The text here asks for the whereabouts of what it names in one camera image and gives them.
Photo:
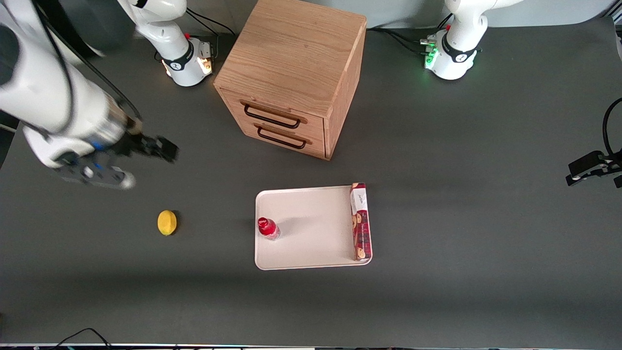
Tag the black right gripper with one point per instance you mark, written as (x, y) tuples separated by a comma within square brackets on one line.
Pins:
[(132, 144)]

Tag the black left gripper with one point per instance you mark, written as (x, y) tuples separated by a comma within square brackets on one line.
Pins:
[(589, 166)]

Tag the red coke bottle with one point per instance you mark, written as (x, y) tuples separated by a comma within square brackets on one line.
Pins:
[(266, 227)]

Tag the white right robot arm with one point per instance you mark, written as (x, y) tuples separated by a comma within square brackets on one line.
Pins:
[(53, 82)]

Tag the white plastic tray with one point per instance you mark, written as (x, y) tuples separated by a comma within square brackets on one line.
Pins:
[(311, 233)]

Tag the yellow lemon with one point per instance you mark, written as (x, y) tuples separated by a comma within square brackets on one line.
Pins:
[(166, 222)]

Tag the wooden drawer cabinet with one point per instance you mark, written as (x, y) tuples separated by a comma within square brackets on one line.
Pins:
[(296, 68)]

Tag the red cookie box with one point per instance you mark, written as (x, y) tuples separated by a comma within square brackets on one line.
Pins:
[(361, 221)]

